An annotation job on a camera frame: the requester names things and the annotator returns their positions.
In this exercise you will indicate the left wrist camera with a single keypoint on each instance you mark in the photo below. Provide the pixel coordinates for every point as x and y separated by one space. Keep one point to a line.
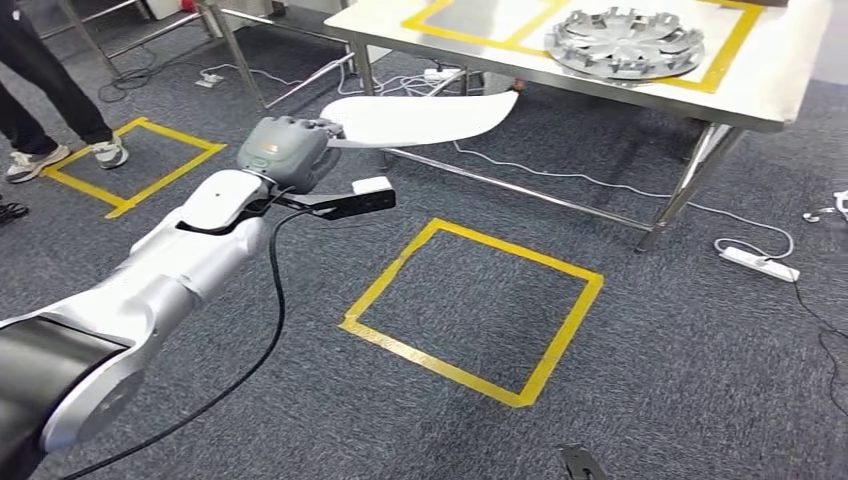
358 202

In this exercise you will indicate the white curved plastic part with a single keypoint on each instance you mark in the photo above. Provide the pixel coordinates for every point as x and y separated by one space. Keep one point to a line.
417 119

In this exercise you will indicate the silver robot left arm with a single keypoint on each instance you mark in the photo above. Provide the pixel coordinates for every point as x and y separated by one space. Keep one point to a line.
166 265

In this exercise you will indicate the steel frame table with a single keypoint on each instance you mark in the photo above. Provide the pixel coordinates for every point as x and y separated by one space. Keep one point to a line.
237 60

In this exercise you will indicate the yellow tape outline on workbench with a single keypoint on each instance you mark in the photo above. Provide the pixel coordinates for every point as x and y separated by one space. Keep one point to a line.
735 46

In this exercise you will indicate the white power strip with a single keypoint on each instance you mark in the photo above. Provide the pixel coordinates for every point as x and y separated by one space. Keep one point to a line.
442 74
762 266

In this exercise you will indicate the grey wheel hubcap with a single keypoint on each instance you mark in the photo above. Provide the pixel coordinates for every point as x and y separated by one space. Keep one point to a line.
626 43

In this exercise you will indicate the steel workbench table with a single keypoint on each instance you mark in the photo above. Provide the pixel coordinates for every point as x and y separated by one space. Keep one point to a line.
788 73

